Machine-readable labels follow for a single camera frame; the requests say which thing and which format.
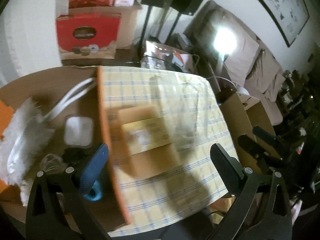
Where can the open cardboard box by table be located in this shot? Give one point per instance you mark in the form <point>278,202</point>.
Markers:
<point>241,113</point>

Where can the clear plastic bag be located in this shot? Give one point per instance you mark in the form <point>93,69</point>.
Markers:
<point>183,102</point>

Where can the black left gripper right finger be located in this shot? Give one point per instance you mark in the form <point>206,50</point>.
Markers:
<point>261,209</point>

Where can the red collection gift bag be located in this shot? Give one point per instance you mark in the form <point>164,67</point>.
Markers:
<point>88,35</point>

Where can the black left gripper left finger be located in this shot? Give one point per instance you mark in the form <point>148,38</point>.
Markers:
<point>45,218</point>

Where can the shiny plastic wrapped items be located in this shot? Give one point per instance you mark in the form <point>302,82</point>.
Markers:
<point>162,57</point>

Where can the blue silicone funnel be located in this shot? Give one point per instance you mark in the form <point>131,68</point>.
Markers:
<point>95,194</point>

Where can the yellow lolly's booklet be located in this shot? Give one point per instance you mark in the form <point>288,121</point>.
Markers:
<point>145,135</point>

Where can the brown cardboard box behind bags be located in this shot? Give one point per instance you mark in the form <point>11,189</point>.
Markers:
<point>127,28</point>

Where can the orange cardboard box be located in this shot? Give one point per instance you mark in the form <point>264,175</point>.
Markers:
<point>47,88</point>

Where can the right black speaker on stand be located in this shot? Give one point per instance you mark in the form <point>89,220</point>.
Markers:
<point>183,7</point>

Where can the yellow plaid tablecloth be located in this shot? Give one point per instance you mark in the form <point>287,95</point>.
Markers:
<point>170,197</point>

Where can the white earphone case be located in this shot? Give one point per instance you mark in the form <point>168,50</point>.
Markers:
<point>79,131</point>

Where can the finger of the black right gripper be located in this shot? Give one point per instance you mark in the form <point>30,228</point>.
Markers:
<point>272,140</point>
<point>265,161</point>

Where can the framed ink painting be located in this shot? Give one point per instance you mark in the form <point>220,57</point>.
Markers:
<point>290,17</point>

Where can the white fluffy duster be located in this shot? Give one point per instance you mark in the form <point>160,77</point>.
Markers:
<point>28,133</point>

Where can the beige sofa with cushions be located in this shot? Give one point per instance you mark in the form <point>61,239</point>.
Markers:
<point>233,52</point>

